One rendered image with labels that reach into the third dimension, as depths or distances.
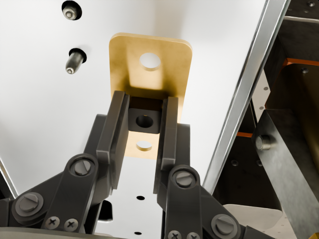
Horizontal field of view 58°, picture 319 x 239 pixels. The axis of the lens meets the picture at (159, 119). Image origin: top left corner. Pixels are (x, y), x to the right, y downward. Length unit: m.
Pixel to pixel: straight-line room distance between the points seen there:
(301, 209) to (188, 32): 0.13
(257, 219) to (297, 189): 0.16
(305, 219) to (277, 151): 0.05
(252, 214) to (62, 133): 0.22
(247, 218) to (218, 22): 0.25
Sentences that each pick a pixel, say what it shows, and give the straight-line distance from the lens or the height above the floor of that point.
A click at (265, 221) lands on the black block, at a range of 0.37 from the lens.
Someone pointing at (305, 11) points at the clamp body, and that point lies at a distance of 0.40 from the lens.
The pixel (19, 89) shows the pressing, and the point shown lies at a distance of 0.23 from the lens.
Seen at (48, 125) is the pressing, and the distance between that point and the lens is 0.25.
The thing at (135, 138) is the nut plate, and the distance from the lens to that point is 0.17.
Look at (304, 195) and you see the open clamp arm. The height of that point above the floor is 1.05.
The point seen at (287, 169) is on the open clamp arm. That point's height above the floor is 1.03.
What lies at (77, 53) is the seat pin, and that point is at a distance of 0.19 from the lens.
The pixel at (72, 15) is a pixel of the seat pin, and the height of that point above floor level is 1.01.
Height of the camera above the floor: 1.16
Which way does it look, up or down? 46 degrees down
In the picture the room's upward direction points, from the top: 173 degrees counter-clockwise
